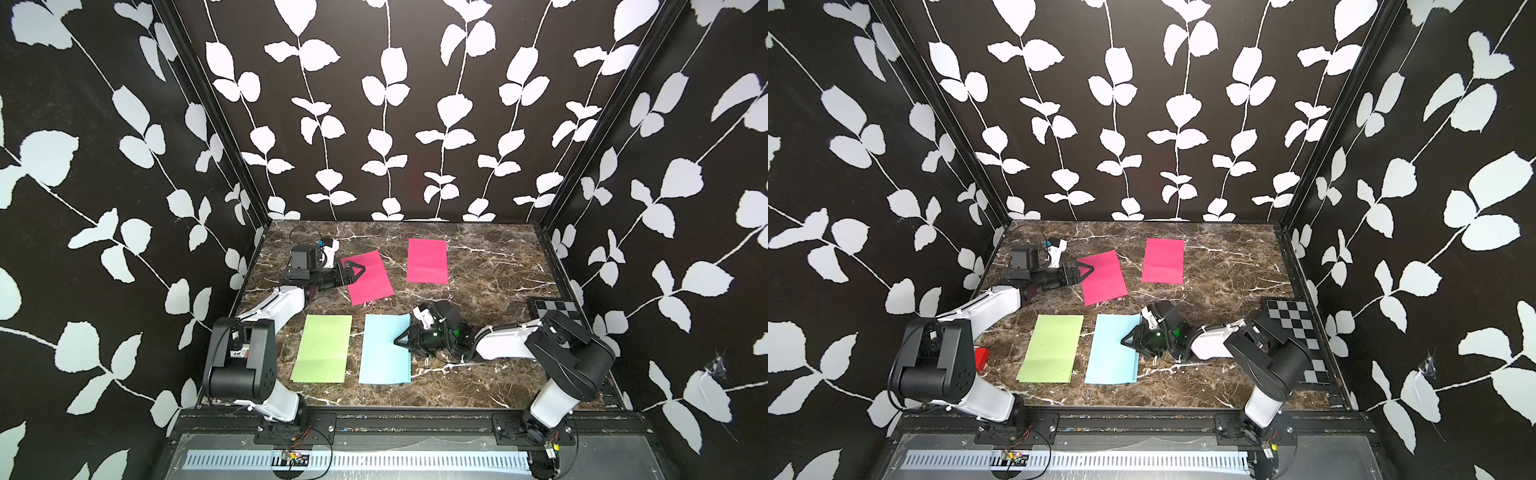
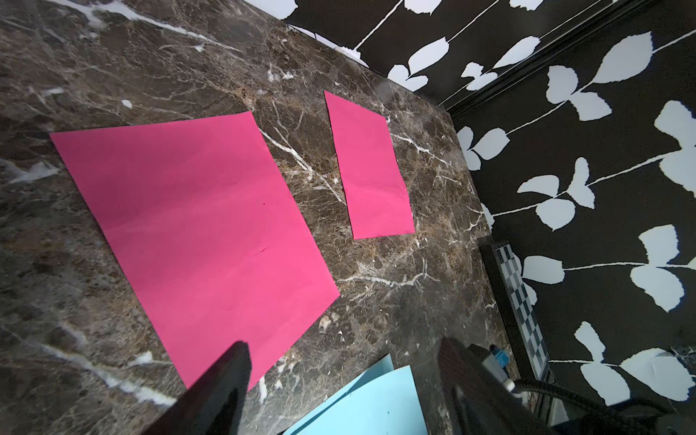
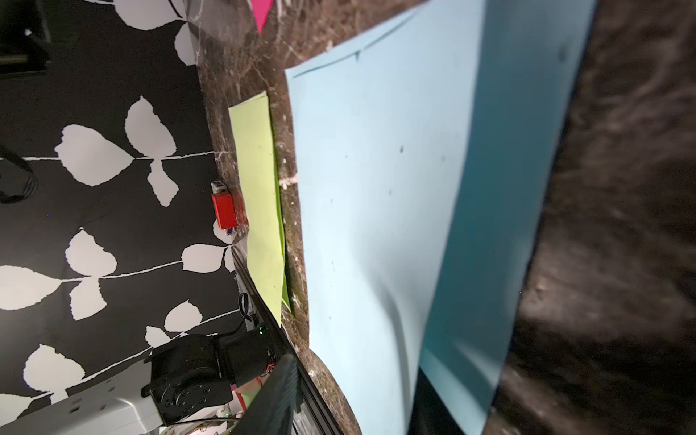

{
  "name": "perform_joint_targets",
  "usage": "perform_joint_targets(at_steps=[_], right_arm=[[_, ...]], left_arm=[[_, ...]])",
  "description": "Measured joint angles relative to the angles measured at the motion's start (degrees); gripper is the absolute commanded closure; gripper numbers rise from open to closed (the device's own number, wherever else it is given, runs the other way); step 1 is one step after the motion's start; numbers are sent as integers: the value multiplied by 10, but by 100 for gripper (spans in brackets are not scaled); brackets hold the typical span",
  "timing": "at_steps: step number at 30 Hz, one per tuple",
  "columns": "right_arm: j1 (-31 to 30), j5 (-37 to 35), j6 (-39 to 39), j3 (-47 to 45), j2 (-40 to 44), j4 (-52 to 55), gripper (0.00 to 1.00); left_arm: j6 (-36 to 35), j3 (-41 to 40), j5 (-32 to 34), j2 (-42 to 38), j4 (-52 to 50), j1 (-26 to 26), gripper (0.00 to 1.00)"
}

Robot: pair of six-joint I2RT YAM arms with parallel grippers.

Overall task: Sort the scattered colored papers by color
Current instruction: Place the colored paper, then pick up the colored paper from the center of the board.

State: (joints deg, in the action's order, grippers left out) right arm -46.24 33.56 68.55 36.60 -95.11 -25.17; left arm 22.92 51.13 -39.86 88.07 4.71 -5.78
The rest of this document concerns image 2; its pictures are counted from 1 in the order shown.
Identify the large magenta paper sheet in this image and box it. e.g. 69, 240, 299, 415
52, 112, 339, 386

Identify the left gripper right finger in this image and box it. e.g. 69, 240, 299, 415
437, 337, 549, 434

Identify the small magenta paper sheet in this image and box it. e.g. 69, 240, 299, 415
324, 92, 415, 239

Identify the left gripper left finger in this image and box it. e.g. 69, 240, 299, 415
144, 341, 252, 434

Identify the checkerboard calibration plate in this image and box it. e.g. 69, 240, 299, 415
491, 244, 549, 381

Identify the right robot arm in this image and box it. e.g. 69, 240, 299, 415
511, 380, 695, 434

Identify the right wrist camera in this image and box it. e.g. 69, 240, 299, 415
482, 344, 516, 393

